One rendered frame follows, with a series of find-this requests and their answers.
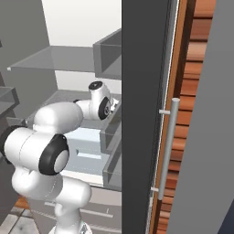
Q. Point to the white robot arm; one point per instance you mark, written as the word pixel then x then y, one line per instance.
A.
pixel 45 146

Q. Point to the grey fridge door bin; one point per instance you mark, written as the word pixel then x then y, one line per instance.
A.
pixel 109 53
pixel 113 173
pixel 112 134

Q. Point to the dark grey fridge door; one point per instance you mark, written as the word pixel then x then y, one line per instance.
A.
pixel 141 91

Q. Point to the glass fridge shelf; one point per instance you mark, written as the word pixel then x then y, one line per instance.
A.
pixel 58 59

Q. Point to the grey left fridge door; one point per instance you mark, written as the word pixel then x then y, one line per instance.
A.
pixel 6 100

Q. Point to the grey fridge body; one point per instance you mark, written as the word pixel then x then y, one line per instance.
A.
pixel 27 33

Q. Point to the brown wooden cabinet panel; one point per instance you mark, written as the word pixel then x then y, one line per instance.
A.
pixel 186 91

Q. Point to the grey tall panel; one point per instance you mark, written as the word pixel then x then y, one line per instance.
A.
pixel 204 152

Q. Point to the grey freezer drawer front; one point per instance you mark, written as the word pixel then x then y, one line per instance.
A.
pixel 102 213

